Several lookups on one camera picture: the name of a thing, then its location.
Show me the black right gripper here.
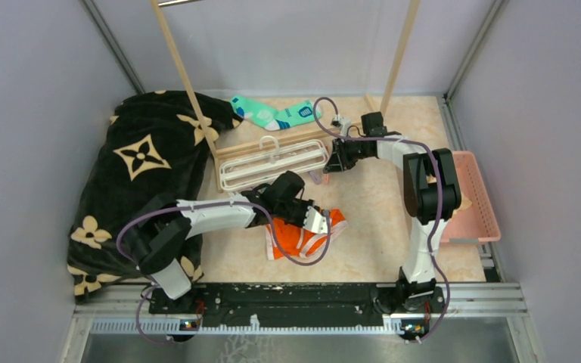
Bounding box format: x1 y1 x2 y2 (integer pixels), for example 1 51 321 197
322 135 371 174

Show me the orange underwear white trim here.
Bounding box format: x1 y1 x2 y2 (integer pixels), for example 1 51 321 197
265 218 327 262

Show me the white plastic clip hanger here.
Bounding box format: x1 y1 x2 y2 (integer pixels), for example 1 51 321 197
218 135 329 192

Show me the wooden drying rack frame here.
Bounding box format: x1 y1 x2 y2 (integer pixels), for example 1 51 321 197
151 0 421 192

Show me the pink perforated plastic basket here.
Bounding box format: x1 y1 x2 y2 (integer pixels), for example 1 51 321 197
441 150 502 244

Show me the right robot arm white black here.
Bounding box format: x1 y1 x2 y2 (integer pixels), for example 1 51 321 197
324 112 461 312

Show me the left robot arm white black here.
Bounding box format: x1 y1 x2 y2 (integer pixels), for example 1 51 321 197
116 171 330 313

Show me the purple clothes peg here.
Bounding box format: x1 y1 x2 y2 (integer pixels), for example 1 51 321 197
309 171 322 185

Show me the green patterned sock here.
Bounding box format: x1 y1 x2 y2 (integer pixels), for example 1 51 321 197
228 95 322 131

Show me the beige cloth in basket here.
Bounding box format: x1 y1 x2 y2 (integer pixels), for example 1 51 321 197
456 194 473 212

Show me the black floral blanket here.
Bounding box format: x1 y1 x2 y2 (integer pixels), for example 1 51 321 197
67 91 242 304

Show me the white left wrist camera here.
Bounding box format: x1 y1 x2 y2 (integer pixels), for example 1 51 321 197
303 206 330 234

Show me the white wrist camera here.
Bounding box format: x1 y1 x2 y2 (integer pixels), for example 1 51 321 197
331 114 353 137
303 206 330 234

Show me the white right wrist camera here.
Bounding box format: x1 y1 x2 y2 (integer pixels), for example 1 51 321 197
331 114 353 137

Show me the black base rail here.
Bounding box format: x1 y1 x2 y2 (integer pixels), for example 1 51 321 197
148 283 446 340

